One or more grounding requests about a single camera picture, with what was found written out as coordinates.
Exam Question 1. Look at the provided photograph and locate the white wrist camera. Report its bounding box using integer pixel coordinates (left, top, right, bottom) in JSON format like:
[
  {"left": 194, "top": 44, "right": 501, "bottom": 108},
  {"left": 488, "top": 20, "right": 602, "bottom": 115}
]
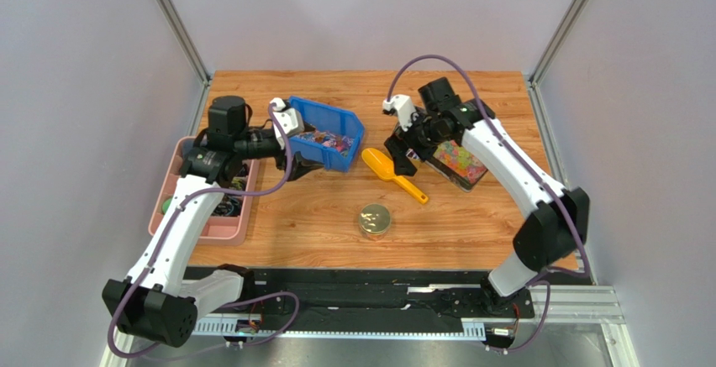
[
  {"left": 382, "top": 94, "right": 419, "bottom": 132},
  {"left": 270, "top": 97, "right": 306, "bottom": 140}
]

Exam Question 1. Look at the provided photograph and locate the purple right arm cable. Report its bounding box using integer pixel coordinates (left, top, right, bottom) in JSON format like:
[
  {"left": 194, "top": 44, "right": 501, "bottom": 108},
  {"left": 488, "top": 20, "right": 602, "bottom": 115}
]
[{"left": 386, "top": 55, "right": 593, "bottom": 354}]

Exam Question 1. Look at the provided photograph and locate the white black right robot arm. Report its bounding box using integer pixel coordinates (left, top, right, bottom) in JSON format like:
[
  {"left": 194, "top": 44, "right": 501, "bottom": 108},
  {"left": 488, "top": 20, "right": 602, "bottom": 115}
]
[{"left": 382, "top": 77, "right": 590, "bottom": 301}]

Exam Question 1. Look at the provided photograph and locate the blue plastic candy bin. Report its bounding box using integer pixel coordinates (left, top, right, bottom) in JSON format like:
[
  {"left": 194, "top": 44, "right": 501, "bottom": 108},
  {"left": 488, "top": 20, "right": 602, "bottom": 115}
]
[{"left": 288, "top": 96, "right": 365, "bottom": 172}]

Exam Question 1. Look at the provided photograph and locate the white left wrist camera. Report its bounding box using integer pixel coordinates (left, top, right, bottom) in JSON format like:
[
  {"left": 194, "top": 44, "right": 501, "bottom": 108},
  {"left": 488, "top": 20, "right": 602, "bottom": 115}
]
[{"left": 270, "top": 97, "right": 306, "bottom": 140}]

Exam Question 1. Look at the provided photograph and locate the yellow plastic scoop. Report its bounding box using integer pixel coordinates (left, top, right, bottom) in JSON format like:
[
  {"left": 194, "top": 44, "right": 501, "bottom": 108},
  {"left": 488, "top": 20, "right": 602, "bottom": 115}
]
[{"left": 361, "top": 148, "right": 429, "bottom": 205}]

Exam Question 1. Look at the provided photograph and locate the clear glass jar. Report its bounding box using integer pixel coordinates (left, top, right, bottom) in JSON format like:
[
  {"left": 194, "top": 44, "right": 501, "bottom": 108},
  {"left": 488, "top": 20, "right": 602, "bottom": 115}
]
[{"left": 360, "top": 226, "right": 388, "bottom": 241}]

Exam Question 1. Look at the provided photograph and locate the pink compartment tray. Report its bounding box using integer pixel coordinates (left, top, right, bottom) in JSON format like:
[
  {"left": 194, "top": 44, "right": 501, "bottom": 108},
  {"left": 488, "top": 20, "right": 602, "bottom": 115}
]
[{"left": 147, "top": 136, "right": 261, "bottom": 246}]

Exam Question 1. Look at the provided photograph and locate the green plush toy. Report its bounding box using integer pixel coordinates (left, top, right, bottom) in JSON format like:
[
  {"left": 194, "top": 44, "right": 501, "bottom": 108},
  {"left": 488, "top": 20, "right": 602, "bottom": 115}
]
[{"left": 161, "top": 197, "right": 172, "bottom": 214}]

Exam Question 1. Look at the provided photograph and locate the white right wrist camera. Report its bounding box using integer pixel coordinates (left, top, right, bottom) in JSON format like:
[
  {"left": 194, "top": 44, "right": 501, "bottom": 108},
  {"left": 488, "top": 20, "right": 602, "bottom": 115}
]
[{"left": 382, "top": 94, "right": 419, "bottom": 132}]

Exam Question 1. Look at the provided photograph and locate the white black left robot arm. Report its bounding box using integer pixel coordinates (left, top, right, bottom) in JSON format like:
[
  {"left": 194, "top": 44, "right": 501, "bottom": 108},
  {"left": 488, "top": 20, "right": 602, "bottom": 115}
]
[{"left": 102, "top": 96, "right": 321, "bottom": 358}]

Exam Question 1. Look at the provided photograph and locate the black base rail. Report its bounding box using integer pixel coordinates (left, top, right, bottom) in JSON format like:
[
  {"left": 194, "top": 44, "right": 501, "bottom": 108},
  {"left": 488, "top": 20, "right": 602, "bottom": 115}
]
[{"left": 184, "top": 267, "right": 536, "bottom": 334}]

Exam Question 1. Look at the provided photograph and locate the white jar lid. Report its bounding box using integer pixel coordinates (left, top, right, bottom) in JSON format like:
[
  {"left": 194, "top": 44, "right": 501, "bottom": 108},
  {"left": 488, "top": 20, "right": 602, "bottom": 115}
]
[{"left": 358, "top": 203, "right": 392, "bottom": 230}]

